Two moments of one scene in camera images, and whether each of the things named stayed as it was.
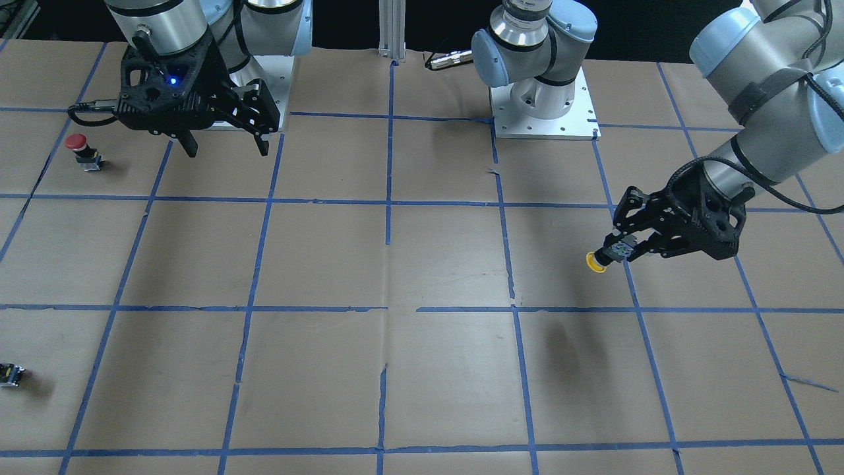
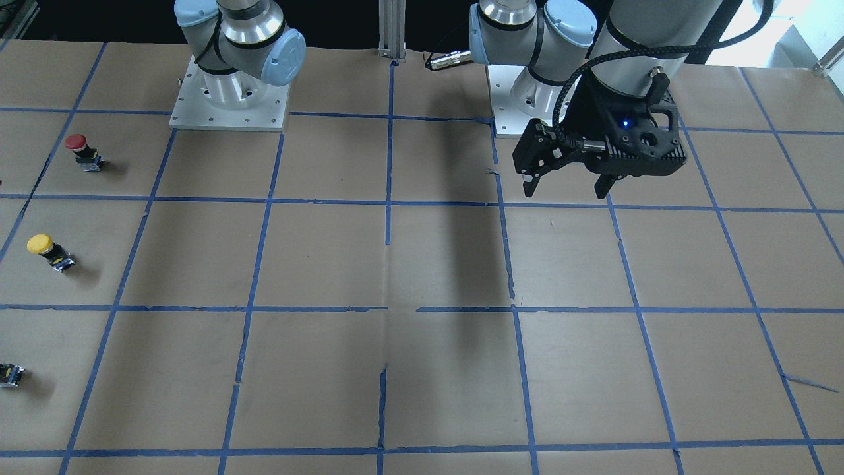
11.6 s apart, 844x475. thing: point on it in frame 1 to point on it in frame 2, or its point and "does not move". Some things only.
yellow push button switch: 617,252 to 59,257
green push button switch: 10,375 does not move
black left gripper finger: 632,199 to 603,184
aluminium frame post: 391,20 does not move
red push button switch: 88,157 does not move
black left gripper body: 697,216 to 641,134
